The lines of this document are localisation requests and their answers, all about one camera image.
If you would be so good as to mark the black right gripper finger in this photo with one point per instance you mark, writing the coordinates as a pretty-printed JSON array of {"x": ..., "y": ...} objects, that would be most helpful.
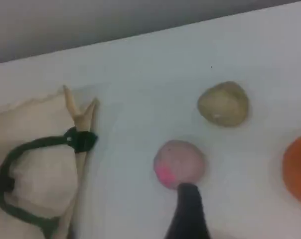
[{"x": 189, "y": 216}]

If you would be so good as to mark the orange fruit with stem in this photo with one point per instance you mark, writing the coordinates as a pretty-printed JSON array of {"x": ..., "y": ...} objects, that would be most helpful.
[{"x": 298, "y": 169}]

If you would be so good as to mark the pink peach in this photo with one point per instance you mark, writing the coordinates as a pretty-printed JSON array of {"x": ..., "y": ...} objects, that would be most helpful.
[{"x": 180, "y": 161}]

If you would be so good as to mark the brownish green round fruit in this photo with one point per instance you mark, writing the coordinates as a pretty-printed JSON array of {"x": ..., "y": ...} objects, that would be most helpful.
[{"x": 222, "y": 104}]

